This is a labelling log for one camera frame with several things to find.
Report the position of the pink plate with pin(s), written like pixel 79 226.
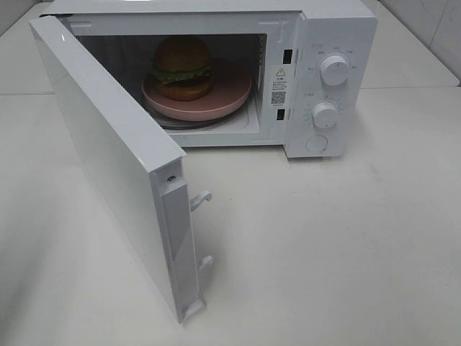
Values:
pixel 231 87

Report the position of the lower white timer knob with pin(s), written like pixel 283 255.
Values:
pixel 325 115

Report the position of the white microwave oven body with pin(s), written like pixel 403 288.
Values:
pixel 280 43

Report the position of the white microwave door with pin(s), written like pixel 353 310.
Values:
pixel 135 165

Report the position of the upper white power knob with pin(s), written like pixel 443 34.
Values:
pixel 334 69

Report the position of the burger with lettuce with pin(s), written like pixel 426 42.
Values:
pixel 182 68

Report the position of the glass microwave turntable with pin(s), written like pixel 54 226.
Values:
pixel 169 123

